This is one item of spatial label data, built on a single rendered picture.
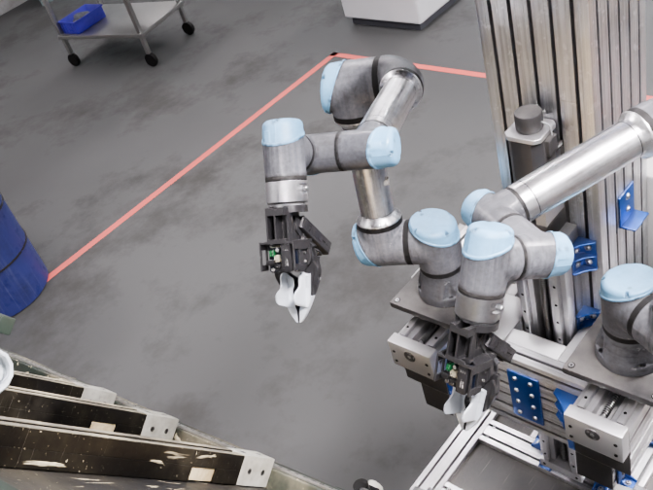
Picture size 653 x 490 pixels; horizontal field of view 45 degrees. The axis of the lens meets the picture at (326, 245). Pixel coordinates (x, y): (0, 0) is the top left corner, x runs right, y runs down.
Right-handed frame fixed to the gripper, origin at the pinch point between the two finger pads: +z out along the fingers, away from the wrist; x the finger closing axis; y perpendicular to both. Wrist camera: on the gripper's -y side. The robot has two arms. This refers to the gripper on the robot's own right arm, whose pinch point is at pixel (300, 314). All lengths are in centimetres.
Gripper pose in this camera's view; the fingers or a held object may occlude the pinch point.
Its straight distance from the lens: 146.3
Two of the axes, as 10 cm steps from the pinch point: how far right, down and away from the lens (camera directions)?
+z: 0.7, 10.0, 0.3
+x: 8.9, -0.5, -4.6
